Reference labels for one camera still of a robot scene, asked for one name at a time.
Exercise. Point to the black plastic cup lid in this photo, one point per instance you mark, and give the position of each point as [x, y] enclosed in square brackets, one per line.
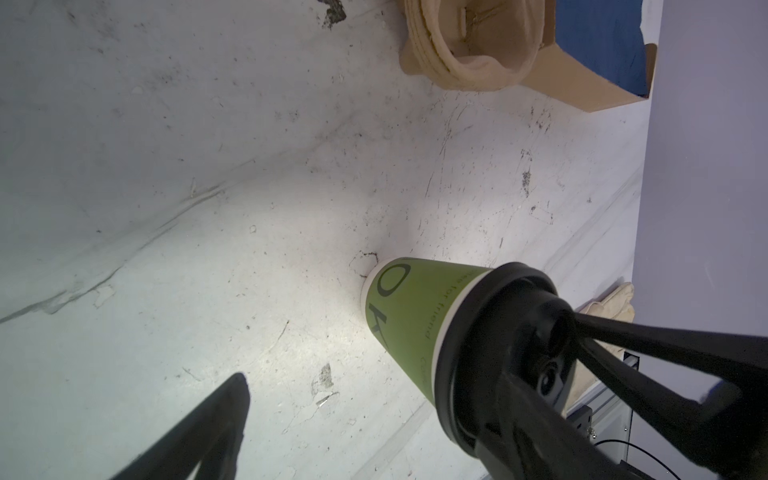
[507, 320]

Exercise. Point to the green paper coffee cup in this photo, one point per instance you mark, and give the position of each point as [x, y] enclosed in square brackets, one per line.
[409, 304]

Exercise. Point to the stacked brown pulp cup carriers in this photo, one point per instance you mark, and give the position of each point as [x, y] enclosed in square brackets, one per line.
[472, 46]

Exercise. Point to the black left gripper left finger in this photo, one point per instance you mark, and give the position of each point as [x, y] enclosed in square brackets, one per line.
[203, 445]

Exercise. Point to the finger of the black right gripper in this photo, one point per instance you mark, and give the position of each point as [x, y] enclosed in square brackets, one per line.
[705, 393]

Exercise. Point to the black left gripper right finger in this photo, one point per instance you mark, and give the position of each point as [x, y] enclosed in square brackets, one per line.
[519, 435]

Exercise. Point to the cardboard box of blue napkins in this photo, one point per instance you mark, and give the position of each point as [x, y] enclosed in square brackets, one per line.
[593, 55]

